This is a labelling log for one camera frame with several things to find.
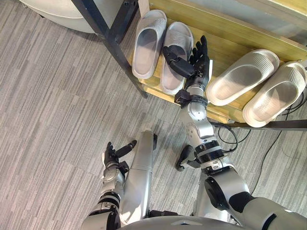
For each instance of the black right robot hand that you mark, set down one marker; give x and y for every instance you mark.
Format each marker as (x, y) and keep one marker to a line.
(200, 64)

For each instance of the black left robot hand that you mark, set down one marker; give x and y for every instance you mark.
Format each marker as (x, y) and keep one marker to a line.
(110, 155)

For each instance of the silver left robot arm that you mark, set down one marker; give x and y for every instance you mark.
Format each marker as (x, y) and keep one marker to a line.
(112, 176)

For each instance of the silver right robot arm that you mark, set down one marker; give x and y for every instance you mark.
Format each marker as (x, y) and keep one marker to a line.
(196, 115)

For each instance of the silver left robot leg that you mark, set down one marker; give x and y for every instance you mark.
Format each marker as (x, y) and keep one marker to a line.
(139, 179)

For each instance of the light grey slide slipper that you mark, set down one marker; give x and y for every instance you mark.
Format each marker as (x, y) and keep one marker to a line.
(178, 33)
(144, 60)

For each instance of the cream ribbed slide slipper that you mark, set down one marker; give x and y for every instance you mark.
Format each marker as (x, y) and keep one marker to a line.
(275, 100)
(239, 79)

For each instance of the dark left robot foot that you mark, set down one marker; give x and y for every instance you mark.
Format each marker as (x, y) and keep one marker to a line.
(155, 142)

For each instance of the dark robot foot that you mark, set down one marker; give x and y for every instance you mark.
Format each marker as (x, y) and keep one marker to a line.
(183, 155)
(155, 142)

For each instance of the dark right robot foot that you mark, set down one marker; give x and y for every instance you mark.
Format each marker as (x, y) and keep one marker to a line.
(183, 155)

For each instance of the silver robot torso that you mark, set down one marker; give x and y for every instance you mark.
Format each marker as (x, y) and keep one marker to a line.
(180, 224)

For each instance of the white round base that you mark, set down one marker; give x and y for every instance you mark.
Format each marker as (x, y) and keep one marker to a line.
(60, 14)

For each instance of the black metal rack frame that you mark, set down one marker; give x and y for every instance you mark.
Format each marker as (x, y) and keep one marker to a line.
(105, 31)

